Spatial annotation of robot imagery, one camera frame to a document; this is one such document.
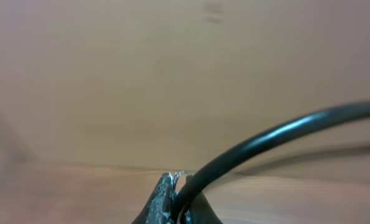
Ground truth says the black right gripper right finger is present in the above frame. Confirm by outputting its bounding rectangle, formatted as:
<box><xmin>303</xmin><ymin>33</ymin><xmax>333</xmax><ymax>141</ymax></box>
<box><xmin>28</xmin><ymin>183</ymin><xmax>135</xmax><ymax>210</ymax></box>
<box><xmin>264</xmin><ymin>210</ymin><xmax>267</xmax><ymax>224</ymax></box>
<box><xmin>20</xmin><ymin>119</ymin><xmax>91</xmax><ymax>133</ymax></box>
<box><xmin>181</xmin><ymin>192</ymin><xmax>223</xmax><ymax>224</ymax></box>

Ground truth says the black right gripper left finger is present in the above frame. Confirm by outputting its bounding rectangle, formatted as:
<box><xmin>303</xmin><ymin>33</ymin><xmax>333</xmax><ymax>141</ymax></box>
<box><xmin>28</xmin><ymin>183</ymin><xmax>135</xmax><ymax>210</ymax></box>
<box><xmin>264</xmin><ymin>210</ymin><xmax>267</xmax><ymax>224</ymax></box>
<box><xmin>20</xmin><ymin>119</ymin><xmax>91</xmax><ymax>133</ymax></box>
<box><xmin>132</xmin><ymin>173</ymin><xmax>175</xmax><ymax>224</ymax></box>

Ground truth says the thick black USB-C cable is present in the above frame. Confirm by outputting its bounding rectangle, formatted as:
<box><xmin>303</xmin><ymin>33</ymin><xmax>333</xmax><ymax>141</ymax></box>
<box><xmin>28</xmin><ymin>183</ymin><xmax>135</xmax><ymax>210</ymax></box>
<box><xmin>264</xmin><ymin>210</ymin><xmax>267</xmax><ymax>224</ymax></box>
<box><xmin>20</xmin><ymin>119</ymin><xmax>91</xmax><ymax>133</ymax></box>
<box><xmin>171</xmin><ymin>100</ymin><xmax>370</xmax><ymax>220</ymax></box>

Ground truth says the brown cardboard backboard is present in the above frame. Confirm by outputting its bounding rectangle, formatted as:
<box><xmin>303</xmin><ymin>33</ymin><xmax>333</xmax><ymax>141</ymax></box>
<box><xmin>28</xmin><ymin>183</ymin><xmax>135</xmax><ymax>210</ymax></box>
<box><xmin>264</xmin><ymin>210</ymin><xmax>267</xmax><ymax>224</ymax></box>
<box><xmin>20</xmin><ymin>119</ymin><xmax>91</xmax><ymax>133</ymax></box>
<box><xmin>0</xmin><ymin>1</ymin><xmax>370</xmax><ymax>170</ymax></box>

